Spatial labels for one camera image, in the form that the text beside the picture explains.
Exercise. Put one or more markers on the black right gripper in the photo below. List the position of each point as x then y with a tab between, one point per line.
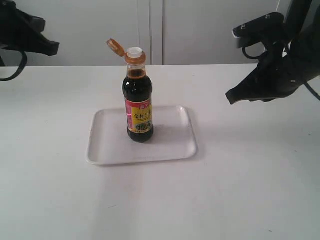
278	80

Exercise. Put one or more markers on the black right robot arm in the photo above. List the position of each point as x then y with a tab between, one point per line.
275	51

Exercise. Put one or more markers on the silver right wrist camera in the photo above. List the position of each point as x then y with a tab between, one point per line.
268	27

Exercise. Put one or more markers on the white rectangular plastic tray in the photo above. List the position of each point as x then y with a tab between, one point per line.
173	138

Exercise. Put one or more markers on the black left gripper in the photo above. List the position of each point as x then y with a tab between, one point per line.
20	31

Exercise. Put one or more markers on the dark soy sauce bottle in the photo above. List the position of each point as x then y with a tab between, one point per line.
137	89

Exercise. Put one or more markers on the dark vertical post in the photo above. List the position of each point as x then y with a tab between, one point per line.
296	16

